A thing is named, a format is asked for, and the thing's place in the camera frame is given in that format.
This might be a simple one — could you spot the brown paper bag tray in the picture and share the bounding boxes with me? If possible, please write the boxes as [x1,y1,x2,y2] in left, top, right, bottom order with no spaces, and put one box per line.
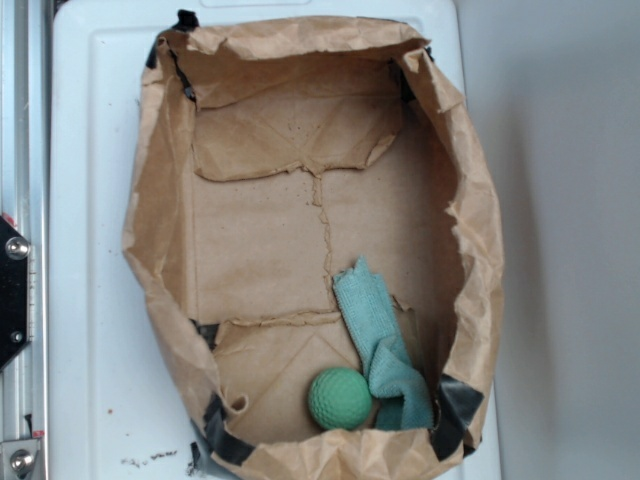
[123,11,504,479]

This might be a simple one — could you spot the blue microfiber cloth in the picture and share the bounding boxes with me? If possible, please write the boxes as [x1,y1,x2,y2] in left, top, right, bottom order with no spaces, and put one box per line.
[333,256,435,431]

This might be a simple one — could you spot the white plastic bin lid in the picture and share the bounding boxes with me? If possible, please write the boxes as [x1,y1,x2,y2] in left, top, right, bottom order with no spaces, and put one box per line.
[48,0,503,480]

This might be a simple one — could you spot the black mounting bracket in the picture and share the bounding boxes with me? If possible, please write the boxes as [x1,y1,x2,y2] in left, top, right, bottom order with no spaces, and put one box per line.
[0,213,33,371]

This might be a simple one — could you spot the silver corner bracket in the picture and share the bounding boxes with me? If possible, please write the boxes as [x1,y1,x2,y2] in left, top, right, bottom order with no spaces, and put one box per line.
[0,439,45,480]

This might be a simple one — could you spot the green dimpled ball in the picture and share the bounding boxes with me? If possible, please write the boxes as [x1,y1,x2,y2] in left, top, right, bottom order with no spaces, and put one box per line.
[307,367,373,430]

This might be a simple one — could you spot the aluminium frame rail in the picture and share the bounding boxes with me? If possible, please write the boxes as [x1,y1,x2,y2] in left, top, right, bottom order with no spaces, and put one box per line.
[1,1,54,479]

